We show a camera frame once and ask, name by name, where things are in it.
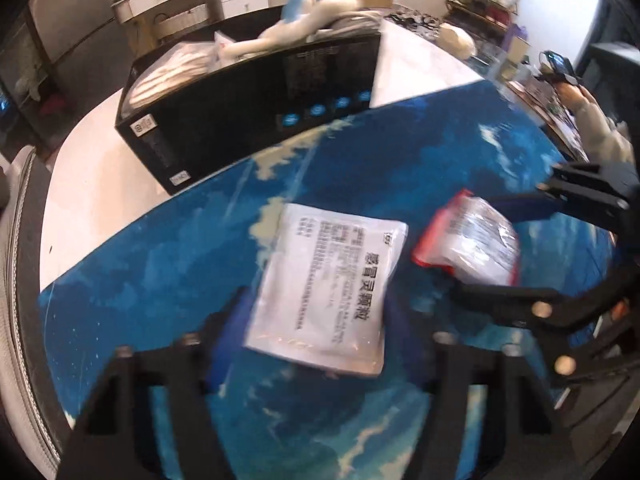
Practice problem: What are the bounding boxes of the another person's forearm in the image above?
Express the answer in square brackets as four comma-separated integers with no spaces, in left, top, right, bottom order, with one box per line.
[560,80,640,166]

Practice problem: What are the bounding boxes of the black cardboard box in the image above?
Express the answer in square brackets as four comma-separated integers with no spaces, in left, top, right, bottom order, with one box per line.
[114,27,383,197]

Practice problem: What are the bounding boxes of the pile of shoes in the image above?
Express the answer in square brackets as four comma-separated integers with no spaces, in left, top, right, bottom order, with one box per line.
[385,5,441,31]

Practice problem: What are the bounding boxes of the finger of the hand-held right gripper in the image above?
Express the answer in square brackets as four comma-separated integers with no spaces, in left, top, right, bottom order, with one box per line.
[482,161,640,235]
[451,240,640,376]

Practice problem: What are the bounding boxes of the bagged white shoelaces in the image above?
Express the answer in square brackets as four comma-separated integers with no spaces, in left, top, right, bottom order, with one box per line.
[127,32,241,108]

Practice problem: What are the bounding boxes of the white sachet packet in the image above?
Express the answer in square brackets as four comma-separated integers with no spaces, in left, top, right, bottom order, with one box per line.
[243,203,410,378]

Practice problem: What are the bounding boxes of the glass side table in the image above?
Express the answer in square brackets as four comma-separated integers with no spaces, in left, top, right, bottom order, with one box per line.
[470,35,601,161]

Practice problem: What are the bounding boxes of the grey fridge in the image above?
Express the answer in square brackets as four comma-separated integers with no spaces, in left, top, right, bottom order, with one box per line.
[27,0,131,66]

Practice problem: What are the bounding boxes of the blue printed mat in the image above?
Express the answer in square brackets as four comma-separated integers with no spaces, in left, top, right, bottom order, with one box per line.
[37,80,621,480]

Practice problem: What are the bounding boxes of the white plush toy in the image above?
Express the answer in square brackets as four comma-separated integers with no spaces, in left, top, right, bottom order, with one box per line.
[222,0,366,58]

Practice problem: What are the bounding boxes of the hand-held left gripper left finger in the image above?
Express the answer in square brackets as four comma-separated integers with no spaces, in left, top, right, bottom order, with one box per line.
[57,287,251,480]

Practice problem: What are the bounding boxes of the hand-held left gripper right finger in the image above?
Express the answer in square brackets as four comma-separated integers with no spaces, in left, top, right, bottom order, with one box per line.
[385,292,583,480]

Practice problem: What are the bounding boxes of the cream fluffy ball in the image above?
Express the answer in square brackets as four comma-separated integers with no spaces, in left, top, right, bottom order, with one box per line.
[439,24,476,57]

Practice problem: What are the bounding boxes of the woven laundry basket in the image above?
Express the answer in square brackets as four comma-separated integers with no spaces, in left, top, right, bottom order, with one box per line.
[152,2,208,43]

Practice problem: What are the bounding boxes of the red-edged clear packet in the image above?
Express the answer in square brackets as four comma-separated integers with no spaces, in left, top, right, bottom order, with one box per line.
[411,189,521,287]

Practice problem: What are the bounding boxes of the black phone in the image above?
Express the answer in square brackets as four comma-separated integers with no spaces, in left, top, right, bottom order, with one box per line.
[540,50,581,83]

